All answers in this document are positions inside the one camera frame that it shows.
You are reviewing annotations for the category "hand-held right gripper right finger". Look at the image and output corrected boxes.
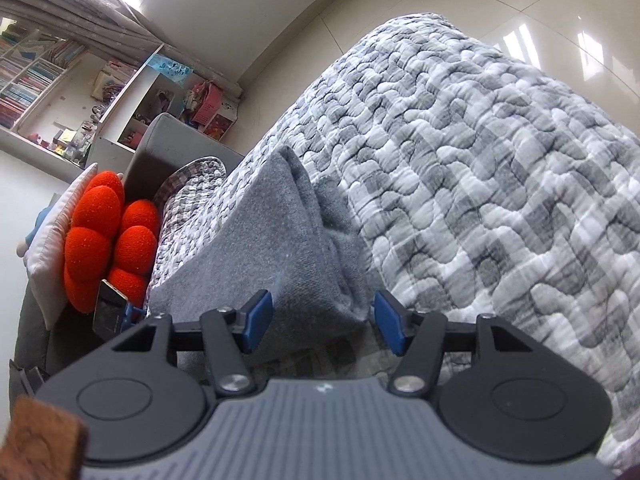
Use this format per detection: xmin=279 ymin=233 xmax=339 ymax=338
xmin=373 ymin=290 xmax=546 ymax=397

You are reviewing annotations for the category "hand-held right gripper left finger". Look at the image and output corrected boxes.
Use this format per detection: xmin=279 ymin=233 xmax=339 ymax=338
xmin=102 ymin=289 xmax=274 ymax=398

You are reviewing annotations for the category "grey knit sweater with print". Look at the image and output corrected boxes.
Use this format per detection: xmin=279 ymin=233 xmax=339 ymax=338
xmin=145 ymin=145 xmax=373 ymax=361

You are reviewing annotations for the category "person's left forearm brown sleeve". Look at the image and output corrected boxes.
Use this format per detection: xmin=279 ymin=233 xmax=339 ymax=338
xmin=0 ymin=395 xmax=91 ymax=480

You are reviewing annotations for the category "smartphone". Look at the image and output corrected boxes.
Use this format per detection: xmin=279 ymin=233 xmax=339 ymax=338
xmin=92 ymin=280 xmax=128 ymax=338

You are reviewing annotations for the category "white pillow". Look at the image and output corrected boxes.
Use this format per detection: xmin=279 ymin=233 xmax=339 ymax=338
xmin=22 ymin=162 xmax=98 ymax=331

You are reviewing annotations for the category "blue phone stand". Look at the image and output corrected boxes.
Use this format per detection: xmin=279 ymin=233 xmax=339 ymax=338
xmin=122 ymin=302 xmax=151 ymax=328

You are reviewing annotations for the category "orange pumpkin cushion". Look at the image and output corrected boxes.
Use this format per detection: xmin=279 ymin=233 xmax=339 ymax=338
xmin=64 ymin=171 xmax=162 ymax=313

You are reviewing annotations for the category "blue plush toy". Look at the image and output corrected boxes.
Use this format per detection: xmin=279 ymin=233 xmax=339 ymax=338
xmin=15 ymin=205 xmax=53 ymax=261

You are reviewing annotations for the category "grey checkered quilted blanket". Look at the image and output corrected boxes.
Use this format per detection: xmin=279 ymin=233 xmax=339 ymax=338
xmin=145 ymin=10 xmax=640 ymax=476

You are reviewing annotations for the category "dark grey sofa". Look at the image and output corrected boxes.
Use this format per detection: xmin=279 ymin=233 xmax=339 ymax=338
xmin=10 ymin=112 xmax=246 ymax=401

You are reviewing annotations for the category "pink storage basket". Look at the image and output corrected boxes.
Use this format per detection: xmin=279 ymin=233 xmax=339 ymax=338
xmin=195 ymin=84 xmax=225 ymax=126

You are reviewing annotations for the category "white bookshelf unit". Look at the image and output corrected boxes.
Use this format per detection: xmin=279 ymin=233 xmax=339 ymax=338
xmin=0 ymin=15 xmax=246 ymax=168

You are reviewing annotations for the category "row of books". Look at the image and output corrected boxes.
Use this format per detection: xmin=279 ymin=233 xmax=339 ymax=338
xmin=0 ymin=20 xmax=86 ymax=128

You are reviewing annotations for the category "grey patterned curtain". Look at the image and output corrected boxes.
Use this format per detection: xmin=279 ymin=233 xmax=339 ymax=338
xmin=0 ymin=0 xmax=246 ymax=101

